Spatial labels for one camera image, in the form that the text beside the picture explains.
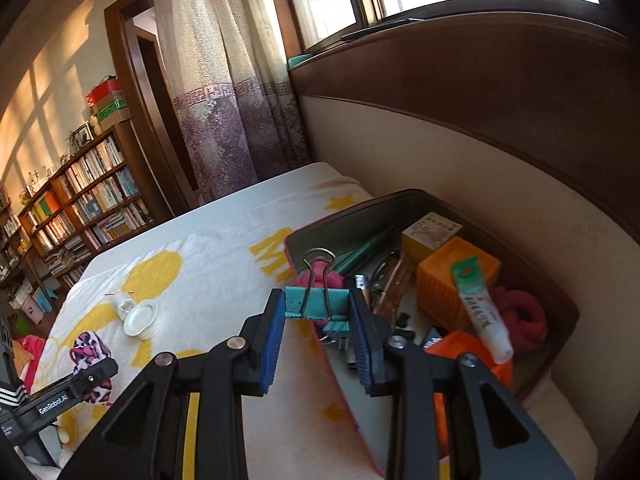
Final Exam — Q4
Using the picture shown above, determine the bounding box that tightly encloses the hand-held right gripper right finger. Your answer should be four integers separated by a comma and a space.
347, 289, 576, 480

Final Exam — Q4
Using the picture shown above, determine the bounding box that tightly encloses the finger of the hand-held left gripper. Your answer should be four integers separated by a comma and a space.
70, 357, 119, 401

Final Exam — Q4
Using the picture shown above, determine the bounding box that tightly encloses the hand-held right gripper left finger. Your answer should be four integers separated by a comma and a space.
57, 287, 286, 480

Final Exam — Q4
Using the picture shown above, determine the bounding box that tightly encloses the pink leopard print pouch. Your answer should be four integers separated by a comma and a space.
69, 331, 113, 405

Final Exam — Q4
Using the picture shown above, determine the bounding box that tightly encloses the pink soft toy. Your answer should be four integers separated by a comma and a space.
295, 267, 347, 291

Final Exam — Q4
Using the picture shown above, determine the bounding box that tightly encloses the orange-red tiger relief cube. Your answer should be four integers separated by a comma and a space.
425, 330, 515, 461

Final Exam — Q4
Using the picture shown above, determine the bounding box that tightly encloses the light orange square relief block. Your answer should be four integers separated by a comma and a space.
416, 236, 502, 331

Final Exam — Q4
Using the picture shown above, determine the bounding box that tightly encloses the white tube with green label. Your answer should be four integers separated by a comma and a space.
450, 256, 515, 363

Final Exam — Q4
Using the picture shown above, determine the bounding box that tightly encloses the pink tin container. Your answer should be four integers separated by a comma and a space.
284, 188, 581, 478

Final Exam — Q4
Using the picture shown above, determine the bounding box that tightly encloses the pink knotted rope toy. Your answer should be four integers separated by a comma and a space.
490, 285, 548, 361

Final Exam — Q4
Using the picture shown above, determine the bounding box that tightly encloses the red blanket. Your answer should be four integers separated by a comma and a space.
12, 337, 48, 396

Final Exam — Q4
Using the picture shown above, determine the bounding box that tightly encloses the white plastic lid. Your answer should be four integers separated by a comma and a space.
123, 299, 160, 341

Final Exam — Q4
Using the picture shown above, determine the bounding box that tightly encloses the pink storage bin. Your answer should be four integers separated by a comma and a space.
22, 295, 45, 326

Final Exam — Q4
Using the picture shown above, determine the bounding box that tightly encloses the white yellow printed towel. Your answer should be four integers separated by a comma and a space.
30, 177, 381, 480

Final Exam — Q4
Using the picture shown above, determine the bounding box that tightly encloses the dark wooden display shelf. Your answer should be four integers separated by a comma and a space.
0, 200, 46, 311

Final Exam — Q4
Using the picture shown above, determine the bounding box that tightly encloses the wooden bookshelf with books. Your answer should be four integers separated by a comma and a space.
17, 120, 173, 291

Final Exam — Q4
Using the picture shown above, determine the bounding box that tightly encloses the stack of red green boxes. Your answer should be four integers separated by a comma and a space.
86, 77, 133, 133

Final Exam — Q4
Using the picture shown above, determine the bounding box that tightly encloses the cream purple patterned curtain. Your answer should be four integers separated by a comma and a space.
152, 0, 313, 203

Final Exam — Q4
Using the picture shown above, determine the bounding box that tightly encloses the dark wooden door frame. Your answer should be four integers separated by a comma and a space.
103, 0, 201, 211

